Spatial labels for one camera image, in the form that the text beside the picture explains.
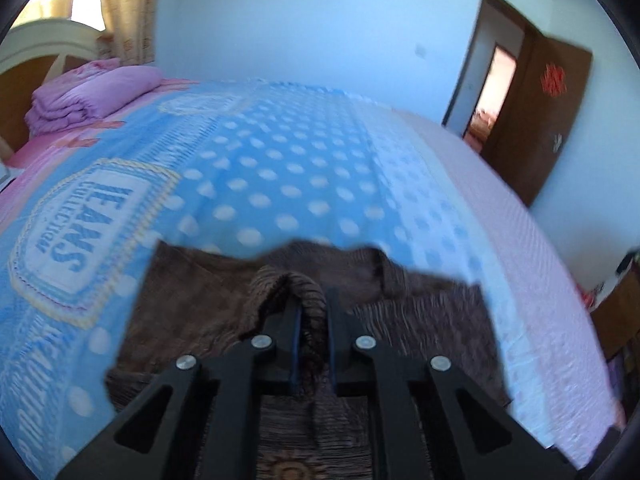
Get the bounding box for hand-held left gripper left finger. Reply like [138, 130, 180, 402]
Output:
[56, 301, 304, 480]

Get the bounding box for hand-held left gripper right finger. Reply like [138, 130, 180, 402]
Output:
[326, 287, 586, 480]

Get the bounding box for brown knit sweater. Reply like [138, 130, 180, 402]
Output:
[104, 240, 512, 480]

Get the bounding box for blue polka dot bed sheet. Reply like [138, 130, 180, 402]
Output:
[0, 77, 626, 480]

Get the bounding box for wooden bedside furniture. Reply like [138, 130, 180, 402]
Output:
[590, 260, 640, 411]

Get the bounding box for brown wooden door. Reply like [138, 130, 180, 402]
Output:
[484, 34, 594, 207]

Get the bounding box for folded pink quilt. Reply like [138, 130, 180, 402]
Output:
[25, 58, 166, 137]

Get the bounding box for red paper door decoration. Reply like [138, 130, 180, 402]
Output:
[540, 64, 565, 97]

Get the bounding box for beige patterned curtain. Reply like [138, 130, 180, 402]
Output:
[75, 0, 163, 67]

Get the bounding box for cream wooden headboard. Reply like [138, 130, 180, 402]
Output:
[0, 21, 101, 161]

